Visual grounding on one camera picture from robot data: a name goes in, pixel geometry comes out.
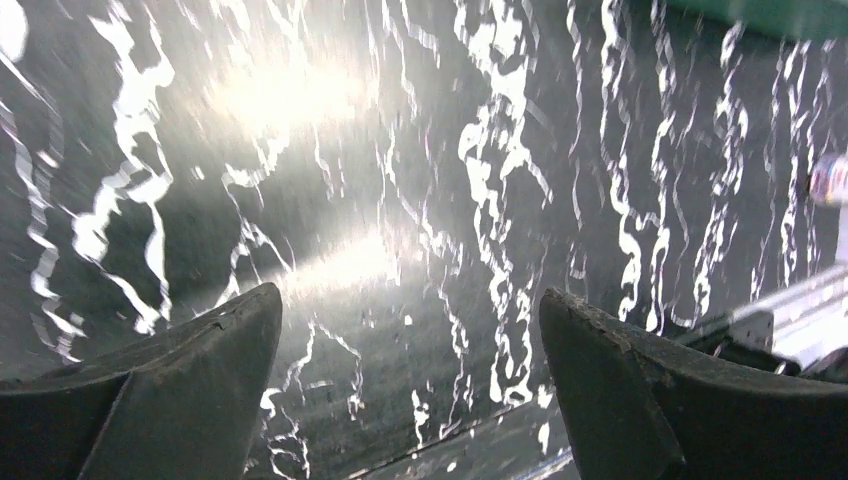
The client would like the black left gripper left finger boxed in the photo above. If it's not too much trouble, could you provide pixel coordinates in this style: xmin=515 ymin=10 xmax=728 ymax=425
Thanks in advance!
xmin=1 ymin=283 xmax=282 ymax=479

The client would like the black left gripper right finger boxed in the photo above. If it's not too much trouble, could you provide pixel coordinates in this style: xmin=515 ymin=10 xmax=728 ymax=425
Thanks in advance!
xmin=539 ymin=289 xmax=847 ymax=479

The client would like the clear plastic cup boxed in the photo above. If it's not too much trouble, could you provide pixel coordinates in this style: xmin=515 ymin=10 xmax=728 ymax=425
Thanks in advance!
xmin=808 ymin=153 xmax=847 ymax=206

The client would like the green compartment tray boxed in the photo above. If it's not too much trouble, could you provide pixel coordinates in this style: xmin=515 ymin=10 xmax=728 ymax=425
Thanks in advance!
xmin=668 ymin=0 xmax=847 ymax=41

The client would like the aluminium frame rail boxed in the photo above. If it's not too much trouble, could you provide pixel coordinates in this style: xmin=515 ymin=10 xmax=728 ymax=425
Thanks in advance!
xmin=729 ymin=263 xmax=847 ymax=369

